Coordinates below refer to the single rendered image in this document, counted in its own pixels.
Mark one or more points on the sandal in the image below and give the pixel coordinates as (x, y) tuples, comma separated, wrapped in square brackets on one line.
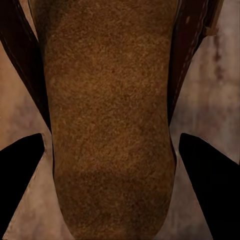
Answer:
[(105, 76)]

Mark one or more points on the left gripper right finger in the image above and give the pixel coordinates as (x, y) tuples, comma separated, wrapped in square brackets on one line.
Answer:
[(216, 181)]

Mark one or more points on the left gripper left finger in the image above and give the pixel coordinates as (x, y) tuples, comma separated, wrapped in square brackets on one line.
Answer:
[(18, 162)]

